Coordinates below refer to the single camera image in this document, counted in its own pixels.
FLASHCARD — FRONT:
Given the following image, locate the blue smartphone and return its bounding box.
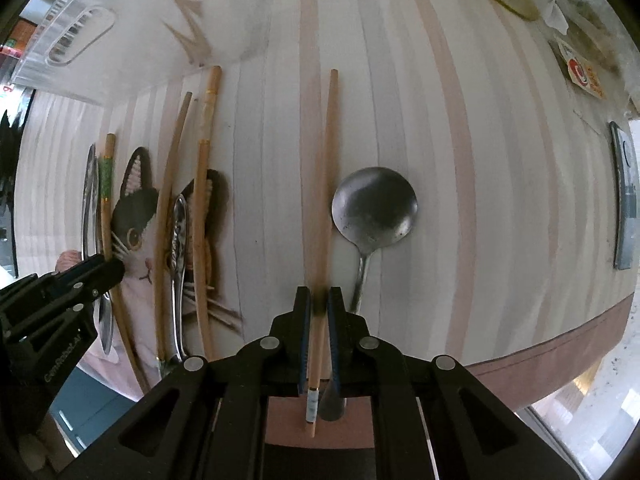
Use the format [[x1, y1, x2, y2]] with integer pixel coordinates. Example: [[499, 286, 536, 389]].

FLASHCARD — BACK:
[[608, 122, 639, 270]]

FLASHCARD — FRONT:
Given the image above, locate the wooden chopstick white band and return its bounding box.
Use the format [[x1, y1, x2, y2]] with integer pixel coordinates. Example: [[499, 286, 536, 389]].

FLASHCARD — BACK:
[[305, 68, 340, 439]]

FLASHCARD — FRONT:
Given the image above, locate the small snack packet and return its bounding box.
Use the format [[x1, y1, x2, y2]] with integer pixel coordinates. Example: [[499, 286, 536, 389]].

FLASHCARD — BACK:
[[555, 37, 605, 100]]

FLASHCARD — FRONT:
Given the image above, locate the blue cabinet door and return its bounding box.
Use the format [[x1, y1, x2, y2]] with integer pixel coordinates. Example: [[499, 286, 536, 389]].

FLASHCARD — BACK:
[[50, 367, 134, 453]]

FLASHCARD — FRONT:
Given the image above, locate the steel spoon ornate handle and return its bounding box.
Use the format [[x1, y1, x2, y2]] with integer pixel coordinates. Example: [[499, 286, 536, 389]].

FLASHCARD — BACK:
[[169, 194, 189, 362]]

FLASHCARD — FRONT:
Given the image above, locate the wooden chopstick green band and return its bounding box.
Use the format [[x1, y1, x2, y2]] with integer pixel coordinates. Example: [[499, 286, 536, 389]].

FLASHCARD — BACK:
[[98, 132, 151, 395]]

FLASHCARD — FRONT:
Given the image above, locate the round steel spoon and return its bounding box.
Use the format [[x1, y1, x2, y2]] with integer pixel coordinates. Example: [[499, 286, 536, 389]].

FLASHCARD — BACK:
[[331, 167, 419, 313]]

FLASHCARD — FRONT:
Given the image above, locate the clear plastic organizer tray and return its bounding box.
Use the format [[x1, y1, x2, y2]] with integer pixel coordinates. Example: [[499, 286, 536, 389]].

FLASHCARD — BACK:
[[12, 0, 264, 106]]

